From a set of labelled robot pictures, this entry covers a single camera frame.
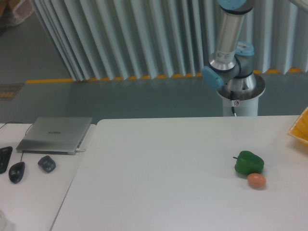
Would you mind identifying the white folding screen partition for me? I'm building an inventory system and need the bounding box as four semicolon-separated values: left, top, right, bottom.
32;0;308;81

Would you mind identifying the brown egg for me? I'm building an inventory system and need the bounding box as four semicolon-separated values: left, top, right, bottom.
247;173;266;188

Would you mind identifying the green bell pepper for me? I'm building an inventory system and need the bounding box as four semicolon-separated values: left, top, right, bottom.
234;150;264;176

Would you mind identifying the black keyboard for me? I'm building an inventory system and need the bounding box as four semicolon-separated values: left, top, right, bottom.
0;146;13;174

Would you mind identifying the black computer mouse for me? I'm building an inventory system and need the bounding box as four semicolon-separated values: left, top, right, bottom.
9;161;26;184

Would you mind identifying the black mouse cable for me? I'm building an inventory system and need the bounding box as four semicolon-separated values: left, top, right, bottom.
0;121;33;163

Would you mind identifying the silver closed laptop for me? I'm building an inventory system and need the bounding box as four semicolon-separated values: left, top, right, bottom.
16;117;92;155

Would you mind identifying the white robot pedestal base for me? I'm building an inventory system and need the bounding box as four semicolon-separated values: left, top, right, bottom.
217;73;265;116

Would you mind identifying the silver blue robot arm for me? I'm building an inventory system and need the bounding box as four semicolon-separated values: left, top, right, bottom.
201;0;254;89

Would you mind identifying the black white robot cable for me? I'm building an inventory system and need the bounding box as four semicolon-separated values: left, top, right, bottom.
230;90;238;117

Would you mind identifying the yellow plastic basket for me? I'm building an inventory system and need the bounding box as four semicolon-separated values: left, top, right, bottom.
288;114;308;146

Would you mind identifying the dark grey small controller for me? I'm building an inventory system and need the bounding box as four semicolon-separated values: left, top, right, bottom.
38;155;56;173

